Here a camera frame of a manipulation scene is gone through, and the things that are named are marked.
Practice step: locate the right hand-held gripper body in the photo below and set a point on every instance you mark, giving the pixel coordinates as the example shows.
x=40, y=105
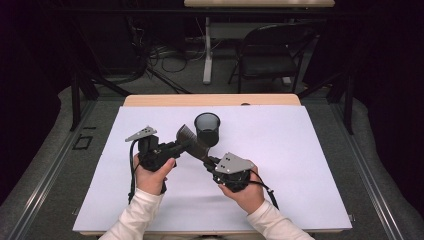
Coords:
x=233, y=165

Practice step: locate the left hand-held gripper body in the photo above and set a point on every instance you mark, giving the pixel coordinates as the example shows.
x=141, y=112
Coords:
x=155, y=155

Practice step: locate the black folding chair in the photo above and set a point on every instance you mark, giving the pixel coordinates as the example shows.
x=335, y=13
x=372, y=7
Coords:
x=266, y=65

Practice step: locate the black comb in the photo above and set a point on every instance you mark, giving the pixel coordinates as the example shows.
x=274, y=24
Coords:
x=193, y=145

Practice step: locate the person's left hand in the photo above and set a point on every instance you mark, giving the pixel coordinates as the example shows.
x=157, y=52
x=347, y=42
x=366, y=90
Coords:
x=150, y=181

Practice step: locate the white-legged desk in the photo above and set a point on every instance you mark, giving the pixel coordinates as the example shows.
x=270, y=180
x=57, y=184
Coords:
x=207, y=66

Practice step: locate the wooden table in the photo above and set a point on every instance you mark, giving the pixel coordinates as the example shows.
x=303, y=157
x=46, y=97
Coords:
x=200, y=100

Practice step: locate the black mesh cup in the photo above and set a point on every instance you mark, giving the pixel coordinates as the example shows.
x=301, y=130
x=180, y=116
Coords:
x=208, y=136

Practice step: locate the aluminium floor rail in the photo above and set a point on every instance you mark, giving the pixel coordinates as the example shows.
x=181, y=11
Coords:
x=363, y=166
x=50, y=170

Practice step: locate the person's right hand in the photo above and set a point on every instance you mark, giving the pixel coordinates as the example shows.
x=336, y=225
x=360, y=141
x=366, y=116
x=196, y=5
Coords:
x=250, y=196

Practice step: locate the white table board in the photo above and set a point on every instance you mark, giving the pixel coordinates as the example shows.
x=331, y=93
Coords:
x=200, y=203

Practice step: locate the black metal stand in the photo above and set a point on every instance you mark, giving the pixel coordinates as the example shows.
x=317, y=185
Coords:
x=348, y=106
x=75, y=100

